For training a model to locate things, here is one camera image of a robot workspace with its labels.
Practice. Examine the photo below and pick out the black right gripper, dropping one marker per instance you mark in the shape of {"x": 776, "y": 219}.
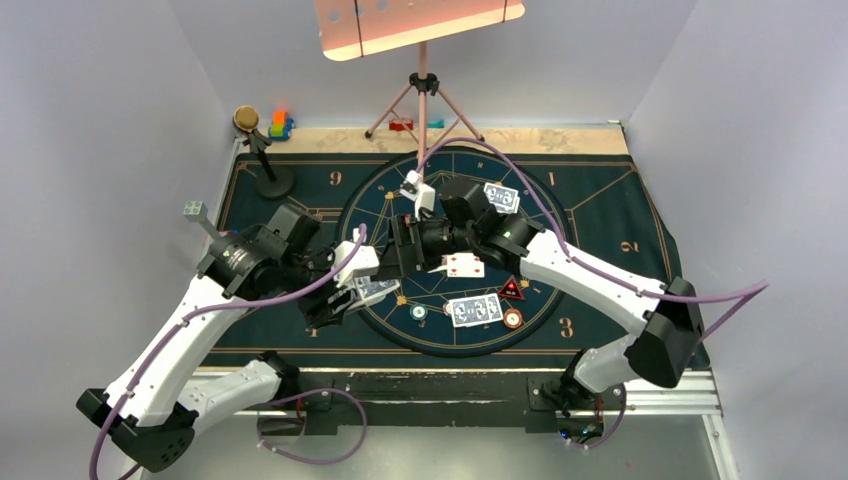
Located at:
{"x": 405, "y": 229}

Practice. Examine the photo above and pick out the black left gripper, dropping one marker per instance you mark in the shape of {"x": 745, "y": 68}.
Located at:
{"x": 319, "y": 311}

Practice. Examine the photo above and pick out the face up red card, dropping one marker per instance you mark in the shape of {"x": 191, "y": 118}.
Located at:
{"x": 464, "y": 265}

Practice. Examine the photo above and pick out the blue backed playing card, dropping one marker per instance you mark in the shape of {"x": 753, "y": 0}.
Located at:
{"x": 462, "y": 312}
{"x": 482, "y": 309}
{"x": 505, "y": 200}

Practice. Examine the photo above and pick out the red triangular dealer button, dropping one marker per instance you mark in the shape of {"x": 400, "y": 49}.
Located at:
{"x": 511, "y": 290}

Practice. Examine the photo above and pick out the green poker chip stack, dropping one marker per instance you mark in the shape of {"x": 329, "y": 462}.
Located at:
{"x": 418, "y": 312}

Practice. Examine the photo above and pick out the orange poker chip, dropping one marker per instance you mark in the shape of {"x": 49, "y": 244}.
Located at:
{"x": 513, "y": 318}

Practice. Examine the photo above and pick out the blue playing card box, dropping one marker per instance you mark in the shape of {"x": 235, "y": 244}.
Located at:
{"x": 371, "y": 292}

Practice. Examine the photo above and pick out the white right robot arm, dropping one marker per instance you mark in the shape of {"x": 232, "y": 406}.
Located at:
{"x": 663, "y": 327}

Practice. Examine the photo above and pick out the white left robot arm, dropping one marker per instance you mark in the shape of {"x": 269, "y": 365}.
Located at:
{"x": 151, "y": 412}

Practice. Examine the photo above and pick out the round dark poker mat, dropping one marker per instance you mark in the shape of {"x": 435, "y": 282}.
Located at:
{"x": 372, "y": 183}

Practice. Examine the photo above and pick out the red teal toy blocks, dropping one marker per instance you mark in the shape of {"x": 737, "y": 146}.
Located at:
{"x": 405, "y": 123}

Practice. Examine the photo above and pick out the dark green poker mat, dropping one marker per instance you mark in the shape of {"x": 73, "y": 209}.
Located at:
{"x": 612, "y": 216}

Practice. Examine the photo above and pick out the round brass bell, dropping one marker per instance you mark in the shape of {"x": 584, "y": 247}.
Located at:
{"x": 277, "y": 181}

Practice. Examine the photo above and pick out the colourful toy brick train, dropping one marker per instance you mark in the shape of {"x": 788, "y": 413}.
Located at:
{"x": 281, "y": 126}

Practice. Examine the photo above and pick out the pink music stand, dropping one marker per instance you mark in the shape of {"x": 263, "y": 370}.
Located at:
{"x": 350, "y": 29}

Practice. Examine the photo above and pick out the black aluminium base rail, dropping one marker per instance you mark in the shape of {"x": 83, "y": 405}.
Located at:
{"x": 526, "y": 398}

